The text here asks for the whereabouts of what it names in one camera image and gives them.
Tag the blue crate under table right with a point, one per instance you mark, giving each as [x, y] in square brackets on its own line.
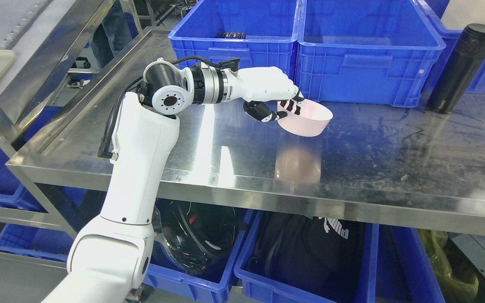
[394, 269]

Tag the blue crate under table left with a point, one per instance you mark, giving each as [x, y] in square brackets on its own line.
[195, 249]

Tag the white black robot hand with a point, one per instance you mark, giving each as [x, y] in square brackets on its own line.
[258, 85]

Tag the blue crate under table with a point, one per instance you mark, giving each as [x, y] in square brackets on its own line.
[394, 269]
[195, 249]

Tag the black thermos bottle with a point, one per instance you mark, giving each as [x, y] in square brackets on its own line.
[462, 65]

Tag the black puma bag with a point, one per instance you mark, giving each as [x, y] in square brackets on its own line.
[318, 255]

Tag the blue crate right on table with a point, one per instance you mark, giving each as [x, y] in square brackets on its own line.
[365, 51]

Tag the blue crate left on table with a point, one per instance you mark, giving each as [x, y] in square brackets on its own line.
[258, 32]

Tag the stainless steel table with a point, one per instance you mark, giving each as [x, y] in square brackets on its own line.
[372, 163]

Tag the pink plastic bowl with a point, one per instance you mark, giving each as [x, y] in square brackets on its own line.
[310, 122]

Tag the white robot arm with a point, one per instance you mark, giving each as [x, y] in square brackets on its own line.
[111, 254]

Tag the blue crate on table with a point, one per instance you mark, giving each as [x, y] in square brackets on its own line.
[365, 51]
[258, 32]

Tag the steel shelf rack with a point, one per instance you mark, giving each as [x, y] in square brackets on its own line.
[56, 33]

